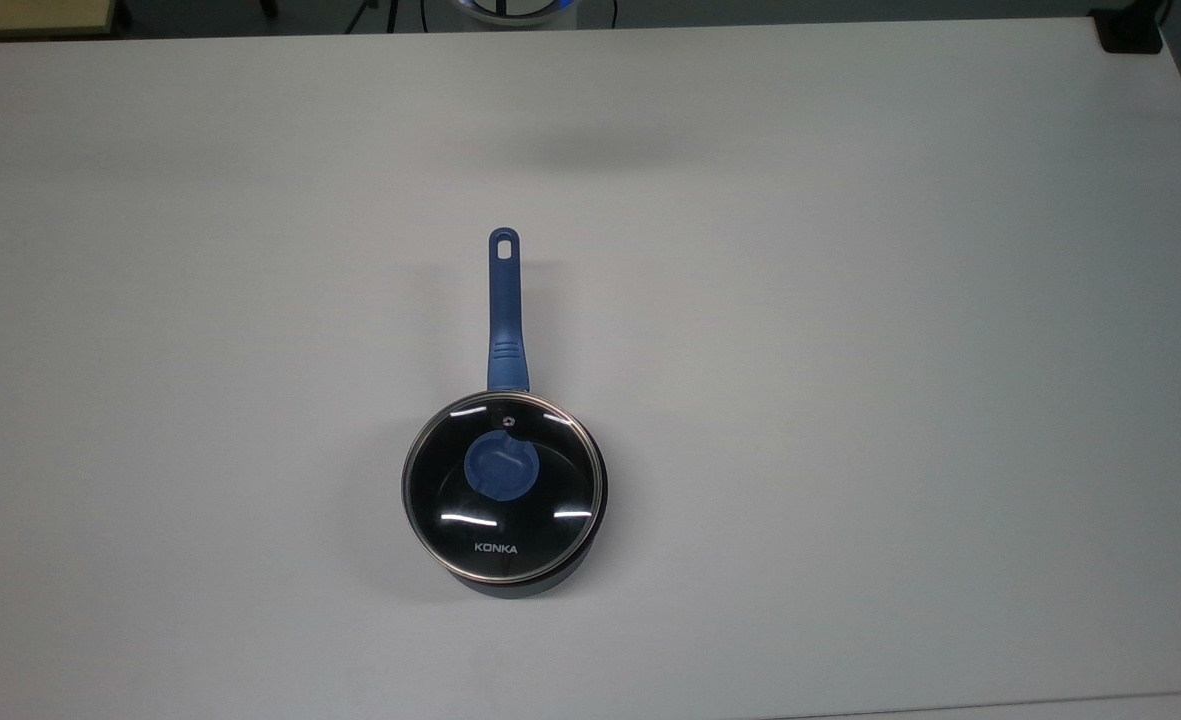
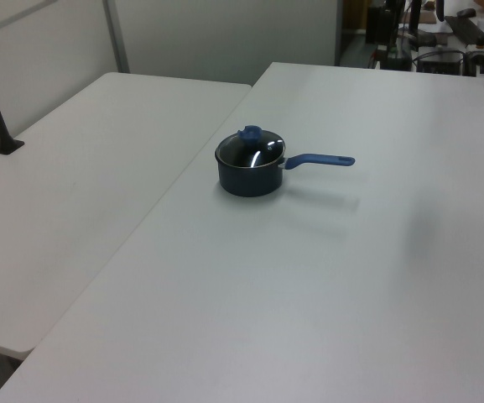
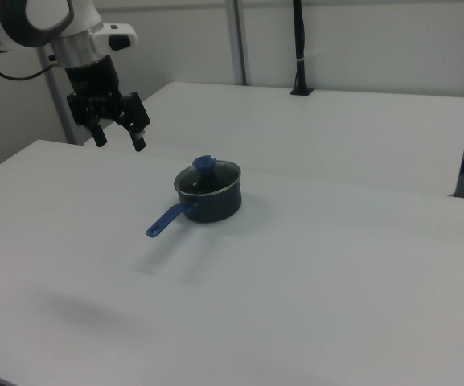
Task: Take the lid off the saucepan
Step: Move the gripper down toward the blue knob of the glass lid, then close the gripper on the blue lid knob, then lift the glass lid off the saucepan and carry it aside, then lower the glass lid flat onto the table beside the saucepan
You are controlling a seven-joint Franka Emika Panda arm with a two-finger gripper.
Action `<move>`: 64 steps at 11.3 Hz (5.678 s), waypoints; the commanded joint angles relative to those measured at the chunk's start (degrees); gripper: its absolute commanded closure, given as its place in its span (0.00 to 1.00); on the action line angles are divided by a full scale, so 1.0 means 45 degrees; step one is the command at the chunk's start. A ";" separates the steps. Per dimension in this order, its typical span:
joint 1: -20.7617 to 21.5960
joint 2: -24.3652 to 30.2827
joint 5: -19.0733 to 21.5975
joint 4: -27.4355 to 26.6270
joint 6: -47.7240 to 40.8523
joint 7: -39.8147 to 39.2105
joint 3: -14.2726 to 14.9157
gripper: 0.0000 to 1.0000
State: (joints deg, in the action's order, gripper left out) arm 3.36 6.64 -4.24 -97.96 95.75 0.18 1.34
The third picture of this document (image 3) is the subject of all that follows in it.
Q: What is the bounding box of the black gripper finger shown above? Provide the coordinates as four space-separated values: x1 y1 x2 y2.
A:
112 91 152 153
67 93 109 149

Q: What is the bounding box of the white cable tie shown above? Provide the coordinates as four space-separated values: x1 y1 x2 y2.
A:
297 47 329 64

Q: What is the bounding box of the glass lid with blue knob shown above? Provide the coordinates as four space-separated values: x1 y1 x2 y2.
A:
174 154 242 197

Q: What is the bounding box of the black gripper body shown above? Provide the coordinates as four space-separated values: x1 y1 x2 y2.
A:
63 55 122 110

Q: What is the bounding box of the dark saucepan with blue handle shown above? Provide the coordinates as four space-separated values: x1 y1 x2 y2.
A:
146 160 243 239

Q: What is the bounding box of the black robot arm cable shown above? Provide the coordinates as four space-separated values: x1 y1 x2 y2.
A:
0 51 60 81

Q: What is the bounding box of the grey slanted metal frame post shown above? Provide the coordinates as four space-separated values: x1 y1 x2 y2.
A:
38 47 76 145

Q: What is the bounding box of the black pole with base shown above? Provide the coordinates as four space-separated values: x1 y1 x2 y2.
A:
289 0 315 97

